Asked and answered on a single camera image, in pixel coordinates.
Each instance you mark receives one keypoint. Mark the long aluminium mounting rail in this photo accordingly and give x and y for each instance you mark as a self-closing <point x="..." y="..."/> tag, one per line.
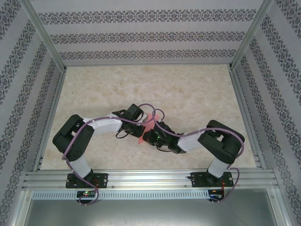
<point x="150" y="180"/>

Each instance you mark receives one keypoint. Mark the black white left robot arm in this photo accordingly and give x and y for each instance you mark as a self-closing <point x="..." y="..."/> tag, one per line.
<point x="73" y="139"/>

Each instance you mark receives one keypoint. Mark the aluminium side rail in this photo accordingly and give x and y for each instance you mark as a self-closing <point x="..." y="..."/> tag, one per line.
<point x="238" y="89"/>
<point x="54" y="103"/>

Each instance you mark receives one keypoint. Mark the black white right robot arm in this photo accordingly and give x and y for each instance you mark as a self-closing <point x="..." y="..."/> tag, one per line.
<point x="221" y="143"/>

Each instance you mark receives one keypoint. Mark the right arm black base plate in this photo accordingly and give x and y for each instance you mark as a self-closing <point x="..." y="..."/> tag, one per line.
<point x="198" y="180"/>

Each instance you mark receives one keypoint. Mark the aluminium corner post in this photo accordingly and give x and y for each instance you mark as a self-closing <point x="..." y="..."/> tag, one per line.
<point x="249" y="37"/>
<point x="48" y="37"/>

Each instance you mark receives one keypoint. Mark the pink cloth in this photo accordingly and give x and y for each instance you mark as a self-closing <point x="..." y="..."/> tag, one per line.
<point x="148" y="127"/>

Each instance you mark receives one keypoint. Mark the grey sheet metal shelf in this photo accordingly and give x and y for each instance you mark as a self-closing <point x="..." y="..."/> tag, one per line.
<point x="150" y="214"/>

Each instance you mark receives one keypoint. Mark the circuit board with green light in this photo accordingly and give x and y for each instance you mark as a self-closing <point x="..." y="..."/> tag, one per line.
<point x="86" y="194"/>

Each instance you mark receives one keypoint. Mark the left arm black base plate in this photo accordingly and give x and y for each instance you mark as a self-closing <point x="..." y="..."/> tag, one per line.
<point x="101" y="180"/>

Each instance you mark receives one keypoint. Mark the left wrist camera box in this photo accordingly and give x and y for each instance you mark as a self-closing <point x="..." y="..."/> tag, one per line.
<point x="146" y="117"/>

